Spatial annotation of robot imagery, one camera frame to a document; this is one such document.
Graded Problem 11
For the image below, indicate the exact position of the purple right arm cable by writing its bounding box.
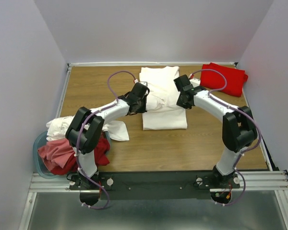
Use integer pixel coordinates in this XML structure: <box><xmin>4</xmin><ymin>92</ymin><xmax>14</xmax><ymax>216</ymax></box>
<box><xmin>189</xmin><ymin>69</ymin><xmax>262</xmax><ymax>207</ymax></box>

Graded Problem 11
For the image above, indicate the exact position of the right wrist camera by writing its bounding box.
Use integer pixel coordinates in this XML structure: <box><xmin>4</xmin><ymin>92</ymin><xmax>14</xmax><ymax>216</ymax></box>
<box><xmin>190</xmin><ymin>78</ymin><xmax>205</xmax><ymax>91</ymax></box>

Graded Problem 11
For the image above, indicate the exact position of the folded bright red t-shirt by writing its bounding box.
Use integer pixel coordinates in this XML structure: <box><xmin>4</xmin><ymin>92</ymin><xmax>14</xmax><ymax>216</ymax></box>
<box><xmin>200</xmin><ymin>63</ymin><xmax>248</xmax><ymax>97</ymax></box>

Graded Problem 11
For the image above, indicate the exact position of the pink t-shirt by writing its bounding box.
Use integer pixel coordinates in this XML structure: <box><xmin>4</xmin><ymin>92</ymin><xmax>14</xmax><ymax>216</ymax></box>
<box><xmin>37</xmin><ymin>138</ymin><xmax>76</xmax><ymax>172</ymax></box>

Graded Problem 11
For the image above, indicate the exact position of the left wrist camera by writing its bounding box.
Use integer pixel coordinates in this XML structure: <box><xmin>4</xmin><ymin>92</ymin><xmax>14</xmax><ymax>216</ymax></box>
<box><xmin>139</xmin><ymin>81</ymin><xmax>148</xmax><ymax>87</ymax></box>

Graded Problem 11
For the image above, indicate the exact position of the teal plastic bin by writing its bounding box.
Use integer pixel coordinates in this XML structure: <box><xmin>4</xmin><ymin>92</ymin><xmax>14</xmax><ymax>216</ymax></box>
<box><xmin>33</xmin><ymin>131</ymin><xmax>110</xmax><ymax>179</ymax></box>

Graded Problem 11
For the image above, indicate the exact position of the dark red t-shirt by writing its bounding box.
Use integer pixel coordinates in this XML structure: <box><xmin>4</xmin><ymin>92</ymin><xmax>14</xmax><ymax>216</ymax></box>
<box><xmin>50</xmin><ymin>138</ymin><xmax>110</xmax><ymax>175</ymax></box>

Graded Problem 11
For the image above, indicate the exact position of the white printed t-shirt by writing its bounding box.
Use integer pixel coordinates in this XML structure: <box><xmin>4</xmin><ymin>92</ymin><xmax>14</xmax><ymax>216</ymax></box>
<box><xmin>139</xmin><ymin>66</ymin><xmax>188</xmax><ymax>130</ymax></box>

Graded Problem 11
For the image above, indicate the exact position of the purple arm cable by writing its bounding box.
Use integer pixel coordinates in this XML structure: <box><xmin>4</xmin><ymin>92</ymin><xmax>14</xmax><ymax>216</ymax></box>
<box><xmin>73</xmin><ymin>71</ymin><xmax>139</xmax><ymax>210</ymax></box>
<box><xmin>189</xmin><ymin>69</ymin><xmax>262</xmax><ymax>207</ymax></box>

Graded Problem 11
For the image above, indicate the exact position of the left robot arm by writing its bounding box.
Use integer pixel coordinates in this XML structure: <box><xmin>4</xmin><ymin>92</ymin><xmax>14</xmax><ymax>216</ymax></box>
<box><xmin>65</xmin><ymin>82</ymin><xmax>150</xmax><ymax>189</ymax></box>

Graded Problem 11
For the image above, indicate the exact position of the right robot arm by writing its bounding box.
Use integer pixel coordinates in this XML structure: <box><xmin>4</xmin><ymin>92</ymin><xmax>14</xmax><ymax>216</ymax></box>
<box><xmin>174</xmin><ymin>75</ymin><xmax>258</xmax><ymax>188</ymax></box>

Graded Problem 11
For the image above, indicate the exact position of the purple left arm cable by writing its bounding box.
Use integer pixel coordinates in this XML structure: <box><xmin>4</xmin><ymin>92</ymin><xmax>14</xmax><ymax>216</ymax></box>
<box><xmin>73</xmin><ymin>71</ymin><xmax>139</xmax><ymax>210</ymax></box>

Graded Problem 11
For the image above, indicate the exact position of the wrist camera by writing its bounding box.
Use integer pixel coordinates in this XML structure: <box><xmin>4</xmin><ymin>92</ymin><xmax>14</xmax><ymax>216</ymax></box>
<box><xmin>139</xmin><ymin>81</ymin><xmax>148</xmax><ymax>87</ymax></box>
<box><xmin>190</xmin><ymin>78</ymin><xmax>205</xmax><ymax>91</ymax></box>

